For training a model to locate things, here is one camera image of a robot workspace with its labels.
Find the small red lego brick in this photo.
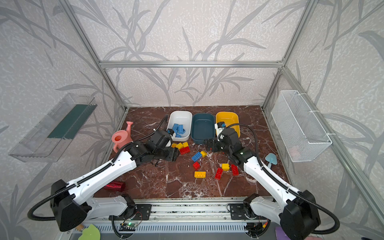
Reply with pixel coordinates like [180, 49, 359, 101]
[193, 162, 201, 171]

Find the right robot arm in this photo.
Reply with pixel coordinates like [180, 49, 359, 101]
[204, 122, 340, 240]

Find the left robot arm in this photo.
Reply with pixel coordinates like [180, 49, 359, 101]
[28, 129, 180, 232]

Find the yellow rectangular container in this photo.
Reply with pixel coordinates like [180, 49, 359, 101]
[215, 112, 239, 139]

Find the small yellow lego brick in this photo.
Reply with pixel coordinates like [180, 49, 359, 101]
[221, 164, 230, 171]
[200, 151, 207, 158]

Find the teal rectangular container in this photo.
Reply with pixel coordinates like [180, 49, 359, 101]
[191, 113, 216, 145]

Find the pink watering can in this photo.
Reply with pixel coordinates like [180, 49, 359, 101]
[112, 121, 134, 153]

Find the white rectangular container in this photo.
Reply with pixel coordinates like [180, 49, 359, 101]
[168, 111, 193, 142]

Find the light blue toy shovel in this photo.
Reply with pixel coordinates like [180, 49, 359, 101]
[265, 153, 278, 169]

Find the red metallic can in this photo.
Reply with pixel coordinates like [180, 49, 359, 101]
[103, 181, 126, 192]

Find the purple object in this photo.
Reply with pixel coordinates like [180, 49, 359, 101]
[275, 227, 291, 240]

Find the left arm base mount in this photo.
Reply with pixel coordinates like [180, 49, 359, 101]
[120, 204, 152, 221]

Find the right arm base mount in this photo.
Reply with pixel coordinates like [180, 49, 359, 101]
[227, 204, 257, 221]

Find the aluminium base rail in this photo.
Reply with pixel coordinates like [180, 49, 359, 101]
[62, 197, 316, 233]

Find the white wire mesh basket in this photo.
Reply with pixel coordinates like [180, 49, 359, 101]
[272, 90, 332, 163]

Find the green trowel wooden handle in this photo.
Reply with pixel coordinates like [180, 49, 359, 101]
[75, 224, 101, 240]

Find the clear plastic wall shelf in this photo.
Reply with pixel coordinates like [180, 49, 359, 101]
[9, 94, 97, 163]

